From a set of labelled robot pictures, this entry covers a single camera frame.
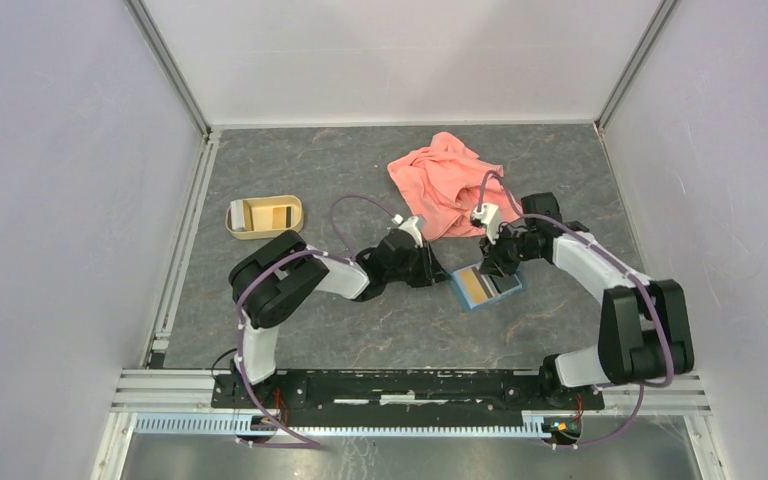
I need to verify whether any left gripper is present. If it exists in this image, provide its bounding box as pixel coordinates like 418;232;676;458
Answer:
385;239;451;288

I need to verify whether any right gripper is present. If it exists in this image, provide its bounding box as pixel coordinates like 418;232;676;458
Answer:
478;223;541;279

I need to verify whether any gold card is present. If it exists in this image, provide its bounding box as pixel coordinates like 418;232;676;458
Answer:
455;266;501;308
272;205;293;229

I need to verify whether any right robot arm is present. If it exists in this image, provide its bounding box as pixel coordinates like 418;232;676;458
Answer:
470;193;695;408

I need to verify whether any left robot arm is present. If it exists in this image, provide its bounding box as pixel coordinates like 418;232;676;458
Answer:
228;228;451;408

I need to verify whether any gold card in tray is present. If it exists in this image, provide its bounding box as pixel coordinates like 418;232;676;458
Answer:
272;205;293;229

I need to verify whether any beige oval card tray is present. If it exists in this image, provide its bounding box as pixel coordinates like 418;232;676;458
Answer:
225;195;304;240

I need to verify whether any stack of cards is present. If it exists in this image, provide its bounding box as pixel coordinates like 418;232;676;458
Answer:
228;199;253;232

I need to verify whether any pink cloth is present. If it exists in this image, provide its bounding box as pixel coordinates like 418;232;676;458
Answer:
387;132;517;240

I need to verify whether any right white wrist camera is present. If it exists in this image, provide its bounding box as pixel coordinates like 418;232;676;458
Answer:
470;203;503;245

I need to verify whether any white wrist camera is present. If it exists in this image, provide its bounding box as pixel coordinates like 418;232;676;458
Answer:
470;203;503;245
391;214;425;247

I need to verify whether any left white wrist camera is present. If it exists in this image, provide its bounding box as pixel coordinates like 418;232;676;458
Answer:
391;214;425;247

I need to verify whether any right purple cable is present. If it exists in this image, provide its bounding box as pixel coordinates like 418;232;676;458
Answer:
475;170;677;452

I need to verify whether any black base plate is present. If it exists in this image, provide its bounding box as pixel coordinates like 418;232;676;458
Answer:
211;369;605;429

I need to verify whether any aluminium frame rail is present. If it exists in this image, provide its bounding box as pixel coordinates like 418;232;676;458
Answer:
111;131;222;413

